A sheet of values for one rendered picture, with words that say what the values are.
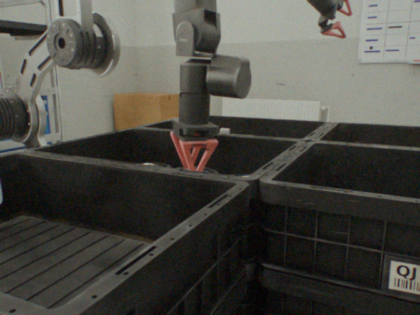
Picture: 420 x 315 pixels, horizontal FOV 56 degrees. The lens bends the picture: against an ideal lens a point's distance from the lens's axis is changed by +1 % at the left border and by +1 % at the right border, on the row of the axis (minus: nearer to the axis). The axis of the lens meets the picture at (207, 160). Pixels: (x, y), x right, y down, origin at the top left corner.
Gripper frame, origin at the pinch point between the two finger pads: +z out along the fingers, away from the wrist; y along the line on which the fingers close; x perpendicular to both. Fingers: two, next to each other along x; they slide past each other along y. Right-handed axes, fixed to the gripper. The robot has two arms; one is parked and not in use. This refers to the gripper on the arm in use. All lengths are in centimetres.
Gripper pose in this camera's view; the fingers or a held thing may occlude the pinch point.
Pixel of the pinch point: (192, 169)
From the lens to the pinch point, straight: 74.6
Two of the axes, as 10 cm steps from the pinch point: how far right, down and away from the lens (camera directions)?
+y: -3.2, -2.6, 9.1
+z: -0.5, 9.6, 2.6
